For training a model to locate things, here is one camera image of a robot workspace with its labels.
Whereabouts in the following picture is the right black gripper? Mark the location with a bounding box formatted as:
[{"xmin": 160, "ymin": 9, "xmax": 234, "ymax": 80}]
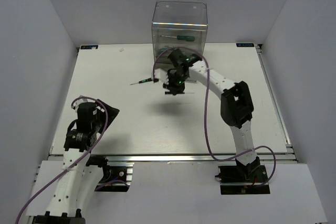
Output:
[{"xmin": 163, "ymin": 71, "xmax": 188, "ymax": 95}]

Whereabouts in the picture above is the small black green screwdriver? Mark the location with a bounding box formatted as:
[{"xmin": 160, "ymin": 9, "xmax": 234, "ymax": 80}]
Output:
[{"xmin": 165, "ymin": 91, "xmax": 195, "ymax": 95}]

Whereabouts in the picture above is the thin black green screwdriver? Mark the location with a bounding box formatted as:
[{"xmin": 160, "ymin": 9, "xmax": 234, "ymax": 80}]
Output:
[{"xmin": 131, "ymin": 78, "xmax": 154, "ymax": 85}]

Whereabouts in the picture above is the short green handle screwdriver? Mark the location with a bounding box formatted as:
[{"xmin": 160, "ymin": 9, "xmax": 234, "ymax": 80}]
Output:
[{"xmin": 160, "ymin": 35, "xmax": 195, "ymax": 42}]

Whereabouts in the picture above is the clear plastic drawer cabinet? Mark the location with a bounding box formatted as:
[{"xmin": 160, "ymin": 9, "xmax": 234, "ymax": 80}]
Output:
[{"xmin": 152, "ymin": 0, "xmax": 208, "ymax": 71}]

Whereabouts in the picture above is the long green handle screwdriver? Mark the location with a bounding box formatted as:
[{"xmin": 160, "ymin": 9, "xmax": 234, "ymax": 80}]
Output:
[{"xmin": 156, "ymin": 46, "xmax": 172, "ymax": 55}]

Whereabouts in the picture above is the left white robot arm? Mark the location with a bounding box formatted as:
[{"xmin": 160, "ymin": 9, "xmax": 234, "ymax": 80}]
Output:
[{"xmin": 33, "ymin": 97, "xmax": 120, "ymax": 223}]

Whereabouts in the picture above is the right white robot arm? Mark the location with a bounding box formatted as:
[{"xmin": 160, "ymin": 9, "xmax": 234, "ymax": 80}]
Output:
[{"xmin": 155, "ymin": 48, "xmax": 260, "ymax": 182}]

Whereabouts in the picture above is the blue label left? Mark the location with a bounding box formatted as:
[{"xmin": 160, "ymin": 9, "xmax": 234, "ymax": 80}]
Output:
[{"xmin": 80, "ymin": 45, "xmax": 98, "ymax": 50}]

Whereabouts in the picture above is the blue label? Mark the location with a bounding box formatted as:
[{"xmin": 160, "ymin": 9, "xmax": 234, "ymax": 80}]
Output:
[
  {"xmin": 236, "ymin": 43, "xmax": 255, "ymax": 48},
  {"xmin": 80, "ymin": 45, "xmax": 98, "ymax": 50}
]

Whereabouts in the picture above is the blue label right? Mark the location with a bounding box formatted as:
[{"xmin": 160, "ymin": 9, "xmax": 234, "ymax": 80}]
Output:
[{"xmin": 236, "ymin": 43, "xmax": 255, "ymax": 48}]

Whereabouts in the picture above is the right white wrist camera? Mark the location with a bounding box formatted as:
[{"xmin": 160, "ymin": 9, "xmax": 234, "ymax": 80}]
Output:
[{"xmin": 153, "ymin": 68, "xmax": 169, "ymax": 84}]

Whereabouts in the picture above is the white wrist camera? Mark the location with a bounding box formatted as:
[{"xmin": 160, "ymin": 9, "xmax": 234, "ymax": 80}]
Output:
[
  {"xmin": 70, "ymin": 95, "xmax": 88, "ymax": 112},
  {"xmin": 153, "ymin": 68, "xmax": 169, "ymax": 84}
]

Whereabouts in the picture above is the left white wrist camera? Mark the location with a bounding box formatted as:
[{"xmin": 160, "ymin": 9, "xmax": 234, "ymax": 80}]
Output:
[{"xmin": 70, "ymin": 95, "xmax": 88, "ymax": 112}]

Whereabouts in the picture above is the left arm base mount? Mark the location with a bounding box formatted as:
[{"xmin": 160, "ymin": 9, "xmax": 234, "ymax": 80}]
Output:
[{"xmin": 89, "ymin": 156, "xmax": 133, "ymax": 193}]

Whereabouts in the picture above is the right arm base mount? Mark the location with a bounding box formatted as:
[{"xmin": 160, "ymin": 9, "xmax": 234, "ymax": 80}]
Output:
[{"xmin": 215, "ymin": 165, "xmax": 270, "ymax": 195}]

